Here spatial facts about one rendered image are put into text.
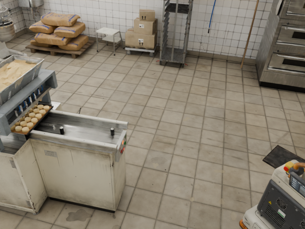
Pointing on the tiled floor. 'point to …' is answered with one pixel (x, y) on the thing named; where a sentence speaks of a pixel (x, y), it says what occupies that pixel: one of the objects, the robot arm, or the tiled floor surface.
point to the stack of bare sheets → (281, 157)
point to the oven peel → (249, 33)
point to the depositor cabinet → (22, 174)
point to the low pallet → (54, 50)
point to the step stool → (110, 37)
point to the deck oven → (283, 48)
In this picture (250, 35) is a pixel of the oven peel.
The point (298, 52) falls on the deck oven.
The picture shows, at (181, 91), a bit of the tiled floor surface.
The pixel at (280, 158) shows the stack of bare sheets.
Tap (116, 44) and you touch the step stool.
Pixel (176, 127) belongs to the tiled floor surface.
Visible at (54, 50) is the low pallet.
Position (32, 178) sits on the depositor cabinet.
